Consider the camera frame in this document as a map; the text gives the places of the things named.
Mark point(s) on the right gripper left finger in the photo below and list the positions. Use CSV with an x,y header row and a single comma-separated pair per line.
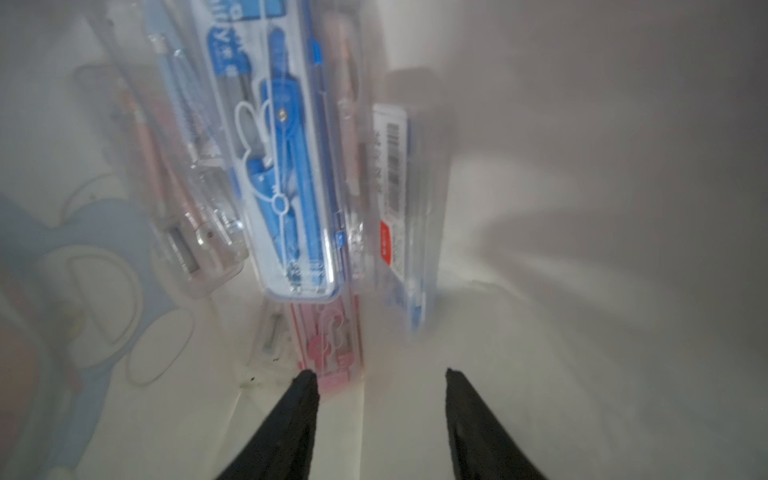
x,y
282,447

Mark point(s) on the white canvas bag blue handles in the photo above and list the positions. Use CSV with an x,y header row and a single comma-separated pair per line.
x,y
602,279

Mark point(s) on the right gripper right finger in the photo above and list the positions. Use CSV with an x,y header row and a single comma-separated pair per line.
x,y
480,446

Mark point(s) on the clear pink compass set case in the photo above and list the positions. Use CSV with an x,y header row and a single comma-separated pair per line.
x,y
162,138

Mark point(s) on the clear compass case with barcode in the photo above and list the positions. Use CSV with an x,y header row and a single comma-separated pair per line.
x,y
411,153

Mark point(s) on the clear blue compass set case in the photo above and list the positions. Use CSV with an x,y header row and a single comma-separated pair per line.
x,y
265,65

